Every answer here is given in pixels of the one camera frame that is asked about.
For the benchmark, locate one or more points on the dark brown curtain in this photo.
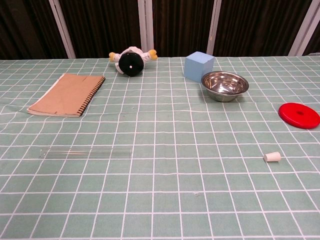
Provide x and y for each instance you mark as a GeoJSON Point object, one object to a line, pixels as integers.
{"type": "Point", "coordinates": [105, 25]}

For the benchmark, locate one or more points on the small white rubber stopper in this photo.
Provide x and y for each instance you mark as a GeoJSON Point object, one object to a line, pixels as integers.
{"type": "Point", "coordinates": [272, 157]}

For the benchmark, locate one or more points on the light blue foam cube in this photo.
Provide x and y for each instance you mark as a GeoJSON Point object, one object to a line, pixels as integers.
{"type": "Point", "coordinates": [197, 65]}

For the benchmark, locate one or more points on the transparent glass test tube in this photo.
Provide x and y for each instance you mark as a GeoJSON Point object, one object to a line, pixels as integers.
{"type": "Point", "coordinates": [85, 153]}

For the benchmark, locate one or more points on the brown spiral notebook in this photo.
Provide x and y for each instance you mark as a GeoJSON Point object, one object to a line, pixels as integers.
{"type": "Point", "coordinates": [65, 96]}

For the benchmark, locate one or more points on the stainless steel bowl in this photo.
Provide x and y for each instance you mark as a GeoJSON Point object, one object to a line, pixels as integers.
{"type": "Point", "coordinates": [225, 87]}

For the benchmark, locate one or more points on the white frame post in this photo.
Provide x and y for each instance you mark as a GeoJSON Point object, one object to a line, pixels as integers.
{"type": "Point", "coordinates": [145, 25]}
{"type": "Point", "coordinates": [62, 30]}
{"type": "Point", "coordinates": [303, 27]}
{"type": "Point", "coordinates": [214, 30]}

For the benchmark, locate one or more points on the green checkered tablecloth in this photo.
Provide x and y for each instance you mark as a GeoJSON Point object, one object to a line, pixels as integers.
{"type": "Point", "coordinates": [160, 175]}

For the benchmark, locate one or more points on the white plush doll black head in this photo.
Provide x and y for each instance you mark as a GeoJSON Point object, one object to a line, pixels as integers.
{"type": "Point", "coordinates": [131, 63]}

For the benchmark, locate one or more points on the red plastic disc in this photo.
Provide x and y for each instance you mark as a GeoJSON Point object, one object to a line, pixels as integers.
{"type": "Point", "coordinates": [292, 116]}

